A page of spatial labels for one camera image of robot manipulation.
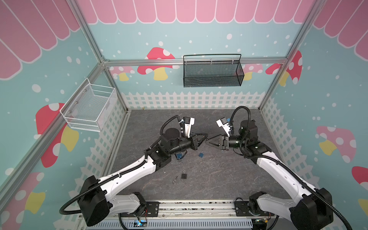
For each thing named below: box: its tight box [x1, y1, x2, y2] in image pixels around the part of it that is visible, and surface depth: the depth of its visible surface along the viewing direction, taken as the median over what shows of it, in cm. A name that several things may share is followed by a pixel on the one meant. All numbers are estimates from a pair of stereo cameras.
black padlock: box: [181, 169, 188, 180], surface depth 88 cm
